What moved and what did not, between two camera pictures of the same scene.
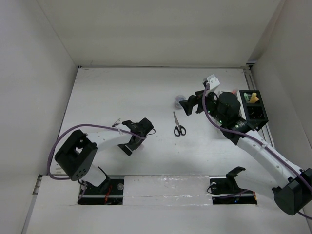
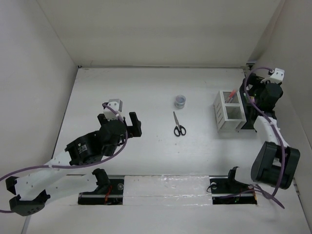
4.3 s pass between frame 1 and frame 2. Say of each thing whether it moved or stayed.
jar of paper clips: stayed
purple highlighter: moved
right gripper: moved
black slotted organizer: stayed
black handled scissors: stayed
